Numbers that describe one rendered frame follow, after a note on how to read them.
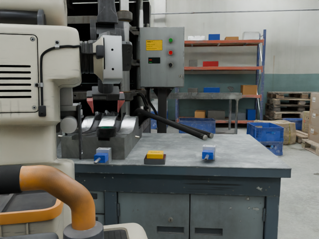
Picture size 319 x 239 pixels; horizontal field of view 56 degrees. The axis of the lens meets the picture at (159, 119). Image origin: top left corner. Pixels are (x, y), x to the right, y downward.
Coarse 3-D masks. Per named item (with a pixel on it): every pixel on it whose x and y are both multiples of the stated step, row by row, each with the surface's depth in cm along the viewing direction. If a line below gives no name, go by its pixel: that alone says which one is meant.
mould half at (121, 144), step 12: (84, 120) 148; (108, 120) 147; (132, 120) 146; (120, 132) 133; (132, 132) 138; (72, 144) 120; (84, 144) 120; (96, 144) 120; (108, 144) 119; (120, 144) 119; (132, 144) 138; (72, 156) 121; (84, 156) 121; (120, 156) 120
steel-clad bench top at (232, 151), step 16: (144, 144) 148; (160, 144) 148; (176, 144) 149; (192, 144) 149; (208, 144) 149; (224, 144) 149; (240, 144) 149; (256, 144) 149; (80, 160) 118; (112, 160) 118; (128, 160) 118; (176, 160) 118; (192, 160) 118; (208, 160) 118; (224, 160) 118; (240, 160) 118; (256, 160) 118; (272, 160) 118
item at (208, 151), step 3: (204, 147) 119; (207, 147) 118; (210, 147) 118; (213, 147) 118; (204, 150) 117; (207, 150) 117; (210, 150) 117; (213, 150) 117; (204, 153) 115; (207, 153) 115; (210, 153) 114; (213, 153) 114; (204, 156) 115; (207, 156) 112; (210, 156) 114; (213, 156) 115; (204, 159) 110; (207, 159) 110; (210, 159) 119; (213, 159) 118
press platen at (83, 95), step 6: (78, 90) 239; (84, 90) 239; (90, 90) 239; (120, 90) 240; (132, 90) 242; (138, 90) 254; (144, 90) 258; (78, 96) 201; (84, 96) 200; (96, 96) 200; (102, 96) 199; (126, 96) 189; (132, 96) 193; (144, 96) 243; (144, 102) 239
